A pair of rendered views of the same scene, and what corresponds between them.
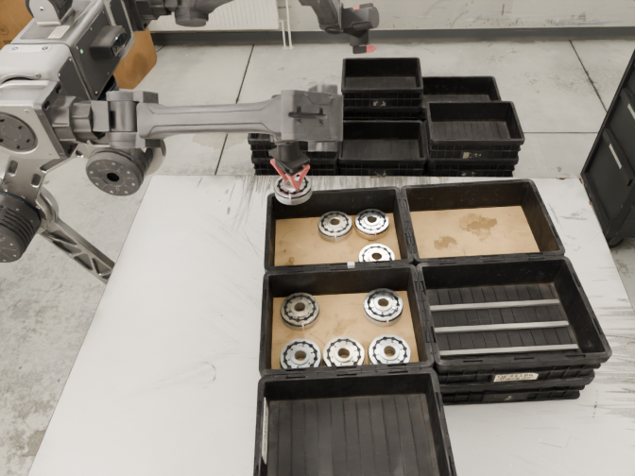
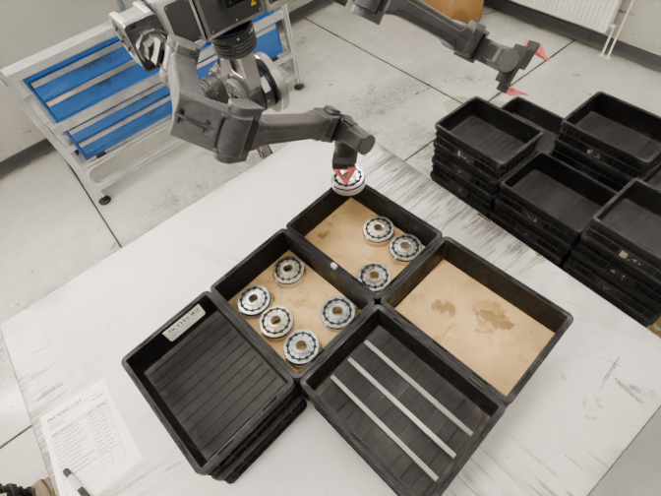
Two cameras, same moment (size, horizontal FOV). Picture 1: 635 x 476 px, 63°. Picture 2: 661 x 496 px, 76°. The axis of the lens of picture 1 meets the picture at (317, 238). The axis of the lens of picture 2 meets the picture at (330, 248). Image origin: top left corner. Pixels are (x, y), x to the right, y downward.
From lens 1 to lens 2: 0.77 m
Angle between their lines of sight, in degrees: 33
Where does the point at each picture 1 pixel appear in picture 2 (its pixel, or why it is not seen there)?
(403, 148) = (582, 210)
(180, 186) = not seen: hidden behind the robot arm
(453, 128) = (645, 221)
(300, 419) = (218, 336)
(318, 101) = (207, 113)
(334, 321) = (302, 295)
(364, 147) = (545, 186)
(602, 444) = not seen: outside the picture
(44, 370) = not seen: hidden behind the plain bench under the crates
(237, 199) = (365, 166)
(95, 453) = (150, 263)
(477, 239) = (474, 328)
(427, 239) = (434, 294)
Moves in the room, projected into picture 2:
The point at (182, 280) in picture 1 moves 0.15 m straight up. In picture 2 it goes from (277, 199) to (269, 173)
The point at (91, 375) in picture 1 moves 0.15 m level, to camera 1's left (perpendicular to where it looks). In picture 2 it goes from (187, 219) to (167, 202)
